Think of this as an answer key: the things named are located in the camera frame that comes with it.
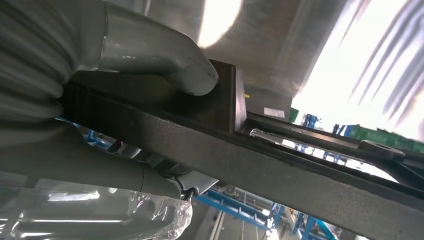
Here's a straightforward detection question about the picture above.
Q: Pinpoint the green panel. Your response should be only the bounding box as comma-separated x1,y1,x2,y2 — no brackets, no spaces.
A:
343,124,424,154

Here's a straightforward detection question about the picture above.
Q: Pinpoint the blue metal shelf rack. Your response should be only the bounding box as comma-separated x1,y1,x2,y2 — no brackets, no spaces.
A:
297,113,353,137
55,115,115,152
194,184,339,240

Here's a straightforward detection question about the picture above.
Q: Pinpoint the white label sticker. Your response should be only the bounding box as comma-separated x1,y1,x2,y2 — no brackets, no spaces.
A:
263,106,286,119

